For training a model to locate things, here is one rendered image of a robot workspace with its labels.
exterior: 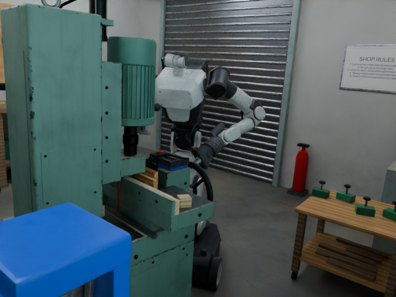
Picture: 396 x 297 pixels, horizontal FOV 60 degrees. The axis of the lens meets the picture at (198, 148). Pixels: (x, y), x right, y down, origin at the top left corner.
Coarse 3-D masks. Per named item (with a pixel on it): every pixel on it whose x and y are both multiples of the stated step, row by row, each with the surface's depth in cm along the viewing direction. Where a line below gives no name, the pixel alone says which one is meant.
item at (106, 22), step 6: (90, 0) 111; (96, 0) 110; (102, 0) 111; (90, 6) 111; (96, 6) 110; (102, 6) 111; (90, 12) 112; (96, 12) 111; (102, 12) 112; (102, 18) 111; (102, 24) 111; (108, 24) 112; (102, 30) 113; (102, 36) 113
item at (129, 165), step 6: (126, 156) 132; (132, 156) 132; (138, 156) 133; (144, 156) 135; (126, 162) 129; (132, 162) 131; (138, 162) 134; (144, 162) 136; (126, 168) 130; (132, 168) 132; (138, 168) 134; (144, 168) 136; (126, 174) 131; (132, 174) 136
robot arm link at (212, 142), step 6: (210, 138) 175; (204, 144) 175; (210, 144) 172; (216, 144) 173; (192, 150) 170; (198, 150) 168; (204, 150) 170; (210, 150) 172; (216, 150) 173; (198, 156) 170; (204, 156) 170; (210, 156) 172; (204, 162) 170; (204, 168) 173
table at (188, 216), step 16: (112, 192) 139; (176, 192) 135; (192, 192) 150; (128, 208) 131; (144, 208) 124; (192, 208) 121; (208, 208) 126; (160, 224) 118; (176, 224) 116; (192, 224) 122
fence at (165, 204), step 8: (112, 184) 138; (120, 184) 134; (128, 184) 129; (136, 184) 126; (128, 192) 130; (136, 192) 126; (144, 192) 123; (152, 192) 119; (144, 200) 123; (152, 200) 120; (160, 200) 116; (168, 200) 113; (160, 208) 117; (168, 208) 114
